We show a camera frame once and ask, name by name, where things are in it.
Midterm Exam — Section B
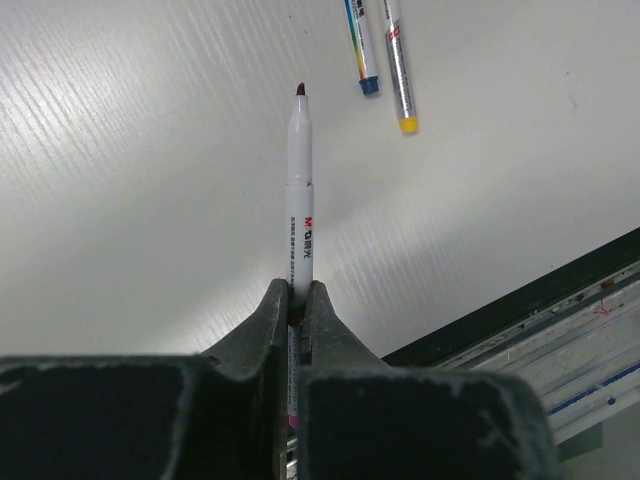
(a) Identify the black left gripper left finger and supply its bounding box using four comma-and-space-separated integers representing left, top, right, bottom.
1, 280, 288, 479

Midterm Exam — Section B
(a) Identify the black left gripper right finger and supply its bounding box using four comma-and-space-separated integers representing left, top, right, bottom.
297, 282, 560, 479

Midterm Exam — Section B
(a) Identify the pink marker pen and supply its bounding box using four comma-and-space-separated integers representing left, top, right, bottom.
284, 82, 316, 480

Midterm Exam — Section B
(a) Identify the white marker pen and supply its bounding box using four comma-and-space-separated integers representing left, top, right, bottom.
343, 0, 379, 97

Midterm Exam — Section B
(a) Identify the orange marker pen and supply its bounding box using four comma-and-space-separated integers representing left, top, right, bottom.
381, 0, 419, 135

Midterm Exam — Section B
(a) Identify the aluminium frame rail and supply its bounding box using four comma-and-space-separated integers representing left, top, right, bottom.
384, 230, 639, 442

